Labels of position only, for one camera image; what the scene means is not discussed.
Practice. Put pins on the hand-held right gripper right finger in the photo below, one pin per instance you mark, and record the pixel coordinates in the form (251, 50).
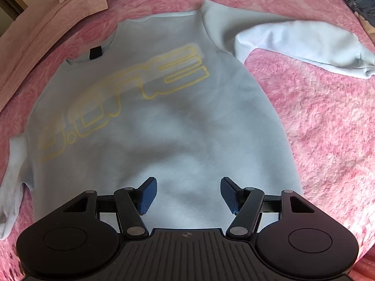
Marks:
(229, 196)

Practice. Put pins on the pink rose blanket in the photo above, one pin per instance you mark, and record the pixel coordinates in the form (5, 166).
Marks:
(322, 128)

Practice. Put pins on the blue jeans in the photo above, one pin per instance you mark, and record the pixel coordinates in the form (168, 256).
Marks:
(361, 1)

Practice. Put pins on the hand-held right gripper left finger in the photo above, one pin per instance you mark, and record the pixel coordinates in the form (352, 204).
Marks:
(148, 195)

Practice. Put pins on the light blue sweatshirt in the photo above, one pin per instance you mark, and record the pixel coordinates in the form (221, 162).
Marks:
(175, 123)

